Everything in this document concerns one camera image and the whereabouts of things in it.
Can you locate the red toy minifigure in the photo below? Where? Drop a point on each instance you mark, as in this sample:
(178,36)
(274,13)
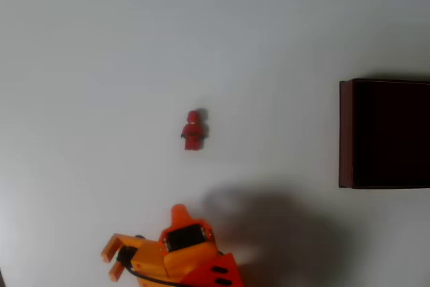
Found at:
(194,130)

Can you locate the red-orange robot arm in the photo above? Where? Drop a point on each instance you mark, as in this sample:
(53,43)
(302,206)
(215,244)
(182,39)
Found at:
(210,275)

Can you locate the dark brown open box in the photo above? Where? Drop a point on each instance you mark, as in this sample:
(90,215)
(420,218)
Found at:
(389,135)

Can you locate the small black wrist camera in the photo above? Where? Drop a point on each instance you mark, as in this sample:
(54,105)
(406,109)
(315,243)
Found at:
(127,254)

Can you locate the light orange camera mount bracket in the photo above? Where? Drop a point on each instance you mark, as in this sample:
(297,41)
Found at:
(109,250)

